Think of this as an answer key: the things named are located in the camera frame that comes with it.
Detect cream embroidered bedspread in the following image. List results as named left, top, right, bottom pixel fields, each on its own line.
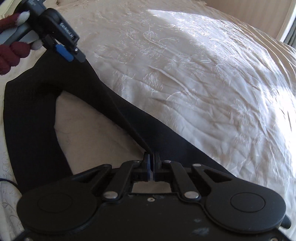
left=0, top=0, right=296, bottom=241

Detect black cable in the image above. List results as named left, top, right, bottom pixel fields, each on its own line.
left=0, top=179, right=20, bottom=193

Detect left hand maroon glove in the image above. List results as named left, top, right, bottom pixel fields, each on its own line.
left=1, top=11, right=43, bottom=75

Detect black pants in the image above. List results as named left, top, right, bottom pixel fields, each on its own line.
left=3, top=52, right=225, bottom=193

